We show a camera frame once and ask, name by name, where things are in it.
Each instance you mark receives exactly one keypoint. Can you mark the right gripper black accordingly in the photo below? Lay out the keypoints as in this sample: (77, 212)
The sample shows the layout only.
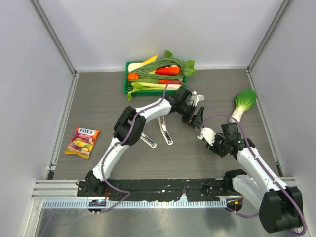
(214, 148)

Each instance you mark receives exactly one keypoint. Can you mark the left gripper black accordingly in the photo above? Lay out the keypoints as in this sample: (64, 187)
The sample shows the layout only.
(198, 119)

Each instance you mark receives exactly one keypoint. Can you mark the white stapler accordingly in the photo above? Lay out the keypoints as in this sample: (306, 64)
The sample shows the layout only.
(164, 130)

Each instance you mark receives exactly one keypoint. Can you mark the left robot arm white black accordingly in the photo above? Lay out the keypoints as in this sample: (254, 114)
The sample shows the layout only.
(128, 130)

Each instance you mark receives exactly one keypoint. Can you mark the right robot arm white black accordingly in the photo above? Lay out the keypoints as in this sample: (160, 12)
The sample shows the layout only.
(279, 205)

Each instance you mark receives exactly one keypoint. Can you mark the fake bok choy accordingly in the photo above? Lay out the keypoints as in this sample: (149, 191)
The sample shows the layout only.
(244, 101)

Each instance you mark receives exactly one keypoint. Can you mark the fake green lettuce leaf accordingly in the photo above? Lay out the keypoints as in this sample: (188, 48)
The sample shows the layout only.
(186, 68)

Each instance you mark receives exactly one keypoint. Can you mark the fake small red chili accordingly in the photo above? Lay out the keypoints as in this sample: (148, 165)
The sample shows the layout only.
(164, 81)

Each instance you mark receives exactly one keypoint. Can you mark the fake red pepper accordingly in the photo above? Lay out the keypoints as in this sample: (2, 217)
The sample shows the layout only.
(168, 71)

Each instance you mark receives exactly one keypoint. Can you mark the fake leek white green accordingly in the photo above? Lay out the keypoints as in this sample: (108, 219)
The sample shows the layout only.
(149, 89)

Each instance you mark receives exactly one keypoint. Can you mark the fake green long beans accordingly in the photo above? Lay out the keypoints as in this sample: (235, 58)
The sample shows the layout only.
(144, 71)

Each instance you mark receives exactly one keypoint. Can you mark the fake yellow corn leaf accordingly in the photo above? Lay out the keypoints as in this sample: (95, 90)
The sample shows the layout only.
(150, 60)

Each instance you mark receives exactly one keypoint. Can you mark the green plastic tray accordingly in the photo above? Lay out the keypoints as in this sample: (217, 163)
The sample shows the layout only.
(150, 77)

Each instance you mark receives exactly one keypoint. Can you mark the fake orange carrot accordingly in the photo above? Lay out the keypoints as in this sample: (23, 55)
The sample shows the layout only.
(132, 76)

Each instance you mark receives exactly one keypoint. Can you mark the colourful candy bag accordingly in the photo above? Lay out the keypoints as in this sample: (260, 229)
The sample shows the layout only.
(82, 142)

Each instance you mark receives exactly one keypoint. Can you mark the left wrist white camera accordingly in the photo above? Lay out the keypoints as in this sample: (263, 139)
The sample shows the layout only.
(196, 98)

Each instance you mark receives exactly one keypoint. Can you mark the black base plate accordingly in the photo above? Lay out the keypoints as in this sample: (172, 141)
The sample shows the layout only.
(166, 190)

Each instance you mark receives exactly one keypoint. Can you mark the slotted cable duct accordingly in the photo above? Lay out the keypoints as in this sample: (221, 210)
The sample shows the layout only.
(93, 204)

